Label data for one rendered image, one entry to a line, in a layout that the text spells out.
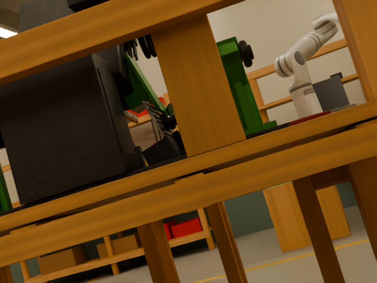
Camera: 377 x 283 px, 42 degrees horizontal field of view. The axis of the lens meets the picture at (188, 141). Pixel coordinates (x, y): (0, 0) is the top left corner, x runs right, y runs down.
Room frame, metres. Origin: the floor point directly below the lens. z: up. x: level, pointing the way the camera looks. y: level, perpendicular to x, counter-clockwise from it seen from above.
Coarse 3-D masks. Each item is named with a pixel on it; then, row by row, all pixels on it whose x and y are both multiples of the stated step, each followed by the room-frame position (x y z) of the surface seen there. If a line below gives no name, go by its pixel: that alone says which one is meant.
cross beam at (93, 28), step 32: (128, 0) 1.08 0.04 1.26; (160, 0) 1.07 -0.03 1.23; (192, 0) 1.06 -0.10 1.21; (224, 0) 1.06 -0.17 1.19; (32, 32) 1.11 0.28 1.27; (64, 32) 1.10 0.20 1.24; (96, 32) 1.09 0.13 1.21; (128, 32) 1.08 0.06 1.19; (0, 64) 1.12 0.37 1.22; (32, 64) 1.11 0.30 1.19
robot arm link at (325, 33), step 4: (328, 24) 2.17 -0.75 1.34; (332, 24) 2.17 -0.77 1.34; (320, 28) 2.18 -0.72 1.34; (324, 28) 2.18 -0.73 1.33; (328, 28) 2.17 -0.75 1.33; (332, 28) 2.18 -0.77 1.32; (336, 28) 2.19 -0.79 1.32; (316, 32) 2.21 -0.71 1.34; (320, 32) 2.19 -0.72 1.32; (324, 32) 2.18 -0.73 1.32; (328, 32) 2.18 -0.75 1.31; (332, 32) 2.17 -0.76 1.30; (336, 32) 2.19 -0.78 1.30; (316, 36) 2.06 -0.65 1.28; (320, 36) 2.08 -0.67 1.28; (324, 36) 2.11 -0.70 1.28; (328, 36) 2.14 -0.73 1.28; (332, 36) 2.18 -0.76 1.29; (320, 40) 2.07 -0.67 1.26; (324, 40) 2.11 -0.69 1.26; (320, 44) 2.08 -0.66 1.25
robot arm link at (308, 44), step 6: (306, 36) 2.04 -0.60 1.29; (312, 36) 2.04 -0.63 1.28; (300, 42) 2.02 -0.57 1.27; (306, 42) 2.02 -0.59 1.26; (312, 42) 2.03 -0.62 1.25; (318, 42) 2.05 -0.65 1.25; (294, 48) 2.02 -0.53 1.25; (300, 48) 2.01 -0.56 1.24; (306, 48) 2.02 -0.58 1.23; (312, 48) 2.03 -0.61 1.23; (318, 48) 2.07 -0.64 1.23; (306, 54) 2.03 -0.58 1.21; (312, 54) 2.05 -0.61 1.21; (276, 60) 1.95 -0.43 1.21; (276, 66) 1.94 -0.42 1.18; (282, 72) 1.93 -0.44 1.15
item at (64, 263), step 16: (144, 112) 6.79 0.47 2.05; (176, 128) 6.65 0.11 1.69; (176, 224) 7.06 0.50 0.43; (192, 224) 6.75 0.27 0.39; (112, 240) 7.21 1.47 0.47; (128, 240) 7.08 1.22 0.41; (176, 240) 6.74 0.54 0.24; (192, 240) 6.68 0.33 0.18; (208, 240) 6.66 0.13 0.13; (48, 256) 7.43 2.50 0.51; (64, 256) 7.36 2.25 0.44; (80, 256) 7.50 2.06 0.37; (112, 256) 7.06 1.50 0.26; (128, 256) 6.95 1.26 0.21; (48, 272) 7.45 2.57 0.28; (64, 272) 7.25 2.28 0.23
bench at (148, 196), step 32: (288, 128) 1.09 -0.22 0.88; (320, 128) 1.09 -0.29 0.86; (352, 128) 1.11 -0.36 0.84; (192, 160) 1.12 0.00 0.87; (224, 160) 1.11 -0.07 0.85; (256, 160) 1.11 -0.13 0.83; (288, 160) 1.10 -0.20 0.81; (320, 160) 1.09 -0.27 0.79; (352, 160) 1.08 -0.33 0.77; (96, 192) 1.15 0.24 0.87; (128, 192) 1.14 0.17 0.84; (160, 192) 1.14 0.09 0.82; (192, 192) 1.13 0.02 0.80; (224, 192) 1.12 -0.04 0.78; (0, 224) 1.18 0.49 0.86; (32, 224) 1.32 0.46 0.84; (64, 224) 1.17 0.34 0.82; (96, 224) 1.16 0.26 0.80; (128, 224) 1.15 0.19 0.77; (0, 256) 1.19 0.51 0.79; (32, 256) 1.18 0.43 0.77
